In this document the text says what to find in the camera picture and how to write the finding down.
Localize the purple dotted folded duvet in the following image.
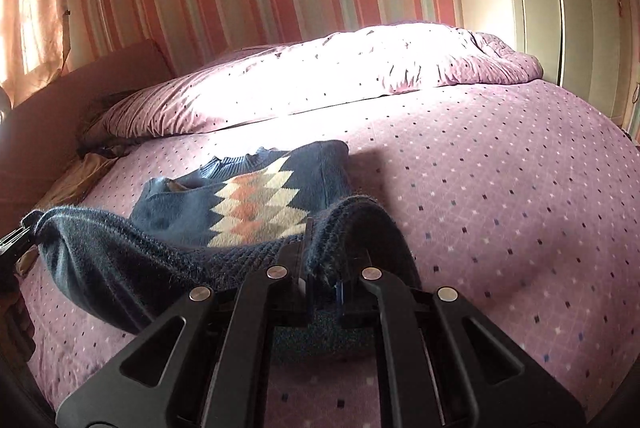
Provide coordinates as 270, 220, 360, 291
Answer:
79, 22, 544, 150

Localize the navy argyle knit sweater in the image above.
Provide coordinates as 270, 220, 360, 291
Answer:
23, 140, 421, 363

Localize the orange sheer curtain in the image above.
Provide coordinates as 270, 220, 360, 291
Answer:
1, 0, 64, 107

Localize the brown padded headboard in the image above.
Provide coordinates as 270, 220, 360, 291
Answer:
1, 40, 174, 234

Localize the tan satin pillow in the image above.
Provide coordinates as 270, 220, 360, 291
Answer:
34, 153, 118, 211

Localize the white decorated wardrobe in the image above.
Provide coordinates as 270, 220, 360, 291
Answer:
513, 0, 639, 127

